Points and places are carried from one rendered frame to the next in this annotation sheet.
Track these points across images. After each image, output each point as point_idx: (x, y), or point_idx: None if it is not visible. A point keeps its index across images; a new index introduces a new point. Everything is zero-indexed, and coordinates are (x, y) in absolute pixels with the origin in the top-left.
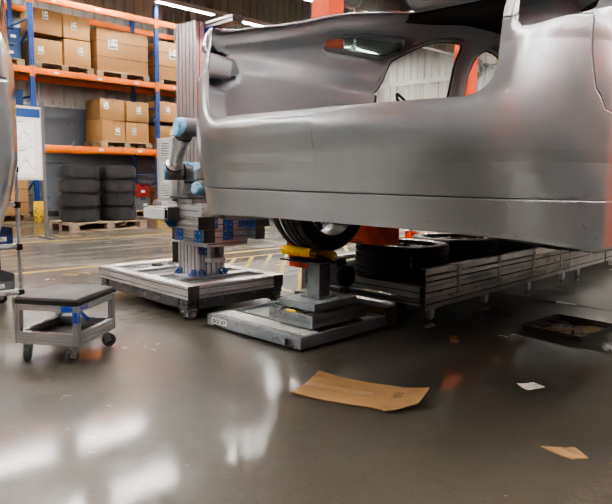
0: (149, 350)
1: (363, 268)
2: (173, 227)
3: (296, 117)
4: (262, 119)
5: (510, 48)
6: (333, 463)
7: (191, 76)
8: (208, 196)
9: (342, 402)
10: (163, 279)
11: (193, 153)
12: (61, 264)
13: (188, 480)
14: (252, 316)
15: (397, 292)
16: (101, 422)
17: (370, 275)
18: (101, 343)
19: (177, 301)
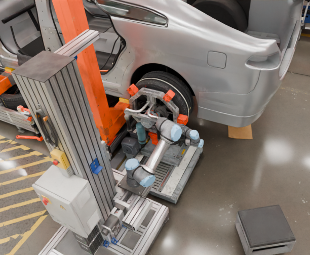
0: (233, 206)
1: (121, 128)
2: (87, 239)
3: (294, 51)
4: (290, 60)
5: (303, 5)
6: (289, 119)
7: (86, 115)
8: (258, 114)
9: (250, 126)
10: (147, 237)
11: (104, 167)
12: None
13: None
14: (171, 177)
15: (136, 121)
16: None
17: (126, 127)
18: (236, 236)
19: (162, 223)
